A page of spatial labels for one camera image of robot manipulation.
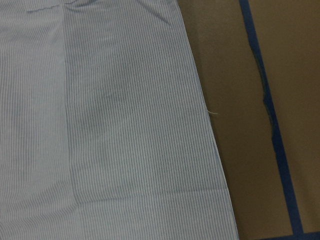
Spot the light blue striped shirt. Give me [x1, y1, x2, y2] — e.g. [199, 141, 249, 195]
[0, 0, 239, 240]

